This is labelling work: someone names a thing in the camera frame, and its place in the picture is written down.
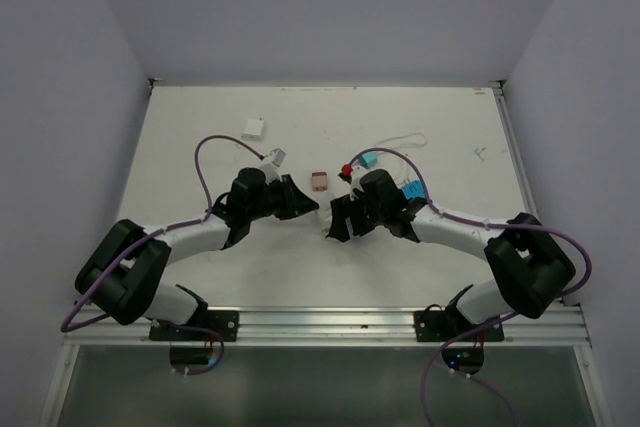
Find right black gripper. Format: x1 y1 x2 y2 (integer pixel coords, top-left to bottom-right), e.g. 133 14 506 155
329 190 387 242

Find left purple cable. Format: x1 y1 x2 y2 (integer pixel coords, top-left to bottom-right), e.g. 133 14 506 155
59 134 266 333

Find white charger plug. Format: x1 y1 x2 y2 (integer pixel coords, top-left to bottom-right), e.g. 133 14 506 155
241 118 266 141

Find white usb cable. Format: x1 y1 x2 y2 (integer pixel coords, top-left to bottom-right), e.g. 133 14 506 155
374 132 429 186

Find pink charger plug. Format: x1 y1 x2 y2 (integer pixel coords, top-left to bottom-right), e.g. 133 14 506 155
311 171 329 192

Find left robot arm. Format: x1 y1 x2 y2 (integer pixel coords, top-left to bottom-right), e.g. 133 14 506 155
75 168 319 340

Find blue plug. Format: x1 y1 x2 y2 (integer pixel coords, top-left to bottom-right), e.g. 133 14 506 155
401 180 426 200

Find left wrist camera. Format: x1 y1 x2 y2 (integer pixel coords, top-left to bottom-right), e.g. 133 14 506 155
259 148 286 184

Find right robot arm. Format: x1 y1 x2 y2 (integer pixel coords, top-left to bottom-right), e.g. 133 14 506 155
327 165 576 341

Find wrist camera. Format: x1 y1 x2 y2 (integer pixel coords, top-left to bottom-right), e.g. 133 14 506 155
259 148 286 184
339 164 368 200

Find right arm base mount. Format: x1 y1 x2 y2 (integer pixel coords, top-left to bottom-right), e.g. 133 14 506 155
413 304 505 343

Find white cube socket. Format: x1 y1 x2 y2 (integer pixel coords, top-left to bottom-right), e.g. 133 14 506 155
317 206 333 237

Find teal charger plug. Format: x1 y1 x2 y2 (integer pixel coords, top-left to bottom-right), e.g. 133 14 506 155
357 151 378 169

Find aluminium front rail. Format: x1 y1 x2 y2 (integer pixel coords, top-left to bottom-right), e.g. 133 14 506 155
62 303 590 347

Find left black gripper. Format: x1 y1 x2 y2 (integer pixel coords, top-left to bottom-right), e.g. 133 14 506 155
246 173 318 221

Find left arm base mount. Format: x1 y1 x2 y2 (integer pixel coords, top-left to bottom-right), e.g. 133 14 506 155
149 309 240 342

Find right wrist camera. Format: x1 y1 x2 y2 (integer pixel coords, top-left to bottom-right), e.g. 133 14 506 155
339 164 368 200

